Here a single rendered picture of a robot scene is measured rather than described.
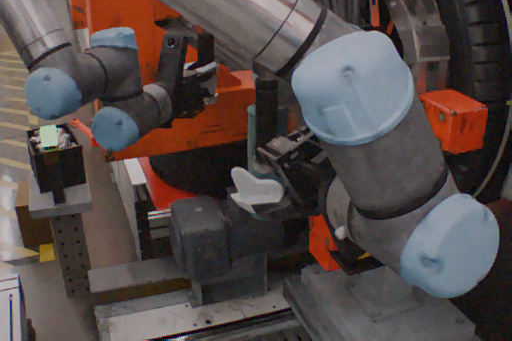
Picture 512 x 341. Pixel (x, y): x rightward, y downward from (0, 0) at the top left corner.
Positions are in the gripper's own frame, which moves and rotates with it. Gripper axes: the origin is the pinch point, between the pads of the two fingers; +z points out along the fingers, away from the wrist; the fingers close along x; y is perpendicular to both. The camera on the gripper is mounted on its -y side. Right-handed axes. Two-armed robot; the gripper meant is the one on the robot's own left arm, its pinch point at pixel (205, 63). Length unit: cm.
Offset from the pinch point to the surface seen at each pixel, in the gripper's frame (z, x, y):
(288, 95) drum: -10.8, 21.7, 2.4
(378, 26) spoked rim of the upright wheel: 9.0, 34.5, -7.0
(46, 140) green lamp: -10.5, -40.8, 16.8
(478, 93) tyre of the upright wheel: -16, 55, -2
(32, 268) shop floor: 9, -84, 78
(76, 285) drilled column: 4, -59, 75
